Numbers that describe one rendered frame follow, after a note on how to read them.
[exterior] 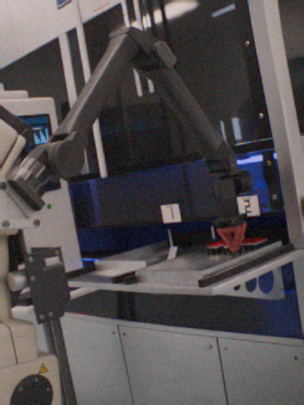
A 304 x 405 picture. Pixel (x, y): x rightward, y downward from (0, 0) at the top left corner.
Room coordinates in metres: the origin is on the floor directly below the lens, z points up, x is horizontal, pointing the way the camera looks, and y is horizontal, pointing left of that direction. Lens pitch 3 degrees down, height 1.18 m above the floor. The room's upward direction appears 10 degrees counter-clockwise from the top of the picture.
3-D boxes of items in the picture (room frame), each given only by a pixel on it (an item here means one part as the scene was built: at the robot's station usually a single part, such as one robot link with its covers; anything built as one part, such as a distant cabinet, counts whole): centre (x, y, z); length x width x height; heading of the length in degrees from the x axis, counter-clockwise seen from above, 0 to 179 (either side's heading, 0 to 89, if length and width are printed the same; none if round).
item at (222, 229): (1.61, -0.20, 0.96); 0.07 x 0.07 x 0.09; 56
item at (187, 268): (1.61, -0.13, 0.90); 0.34 x 0.26 x 0.04; 131
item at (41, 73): (2.55, 0.43, 1.51); 0.49 x 0.01 x 0.59; 42
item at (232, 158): (1.63, -0.23, 1.13); 0.11 x 0.09 x 0.12; 133
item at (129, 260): (1.94, 0.02, 0.90); 0.34 x 0.26 x 0.04; 132
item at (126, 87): (2.15, 0.07, 1.51); 0.47 x 0.01 x 0.59; 42
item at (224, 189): (1.61, -0.21, 1.09); 0.07 x 0.06 x 0.07; 133
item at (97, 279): (1.76, -0.05, 0.87); 0.70 x 0.48 x 0.02; 42
